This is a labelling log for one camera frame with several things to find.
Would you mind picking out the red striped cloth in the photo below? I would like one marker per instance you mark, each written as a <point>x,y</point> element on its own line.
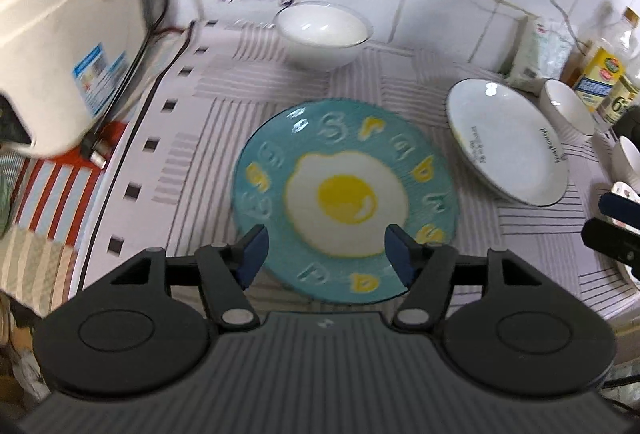
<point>53,197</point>

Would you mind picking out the white plate with text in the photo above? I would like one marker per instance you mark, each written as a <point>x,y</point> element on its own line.
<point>508,141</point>

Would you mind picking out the cooking wine bottle yellow label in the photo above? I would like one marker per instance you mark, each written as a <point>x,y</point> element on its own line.
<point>591,79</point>

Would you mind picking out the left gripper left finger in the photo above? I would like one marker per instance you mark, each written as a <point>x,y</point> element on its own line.
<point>226,273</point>

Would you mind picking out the pink rabbit carrot plate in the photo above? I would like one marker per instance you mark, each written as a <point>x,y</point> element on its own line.
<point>625,191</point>

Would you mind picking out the white ribbed bowl blue rim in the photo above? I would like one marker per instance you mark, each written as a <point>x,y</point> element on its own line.
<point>566,113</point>

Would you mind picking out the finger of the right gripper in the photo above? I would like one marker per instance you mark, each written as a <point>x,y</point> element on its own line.
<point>621,209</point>
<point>612,241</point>

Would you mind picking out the white rice cooker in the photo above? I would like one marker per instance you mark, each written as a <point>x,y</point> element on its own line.
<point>61,63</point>

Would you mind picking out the blue fried egg plate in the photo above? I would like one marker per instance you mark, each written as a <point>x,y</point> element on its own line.
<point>326,178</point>

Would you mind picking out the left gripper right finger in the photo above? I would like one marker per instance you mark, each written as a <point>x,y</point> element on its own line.
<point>426,271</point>

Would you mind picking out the plain white bowl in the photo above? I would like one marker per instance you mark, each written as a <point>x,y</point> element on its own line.
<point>320,35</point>

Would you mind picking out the white vinegar bottle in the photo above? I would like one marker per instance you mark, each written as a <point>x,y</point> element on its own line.
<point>622,88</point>

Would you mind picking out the white salt bag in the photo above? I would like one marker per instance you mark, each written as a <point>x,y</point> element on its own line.
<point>543,50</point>

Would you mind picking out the striped white table mat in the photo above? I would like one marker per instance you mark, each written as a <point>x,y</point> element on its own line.
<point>232,136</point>

